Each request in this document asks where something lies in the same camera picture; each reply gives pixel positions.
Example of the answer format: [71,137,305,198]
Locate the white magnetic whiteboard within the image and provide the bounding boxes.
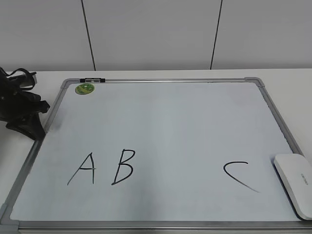
[0,78,312,234]

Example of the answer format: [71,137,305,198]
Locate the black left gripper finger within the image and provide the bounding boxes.
[6,113,46,140]

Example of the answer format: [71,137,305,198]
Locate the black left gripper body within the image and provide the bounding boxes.
[0,67,51,122]

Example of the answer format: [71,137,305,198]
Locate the green round magnet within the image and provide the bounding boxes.
[75,83,95,95]

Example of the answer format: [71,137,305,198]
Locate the white whiteboard eraser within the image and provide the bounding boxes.
[273,154,312,220]

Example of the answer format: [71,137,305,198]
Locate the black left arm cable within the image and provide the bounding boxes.
[4,68,38,92]

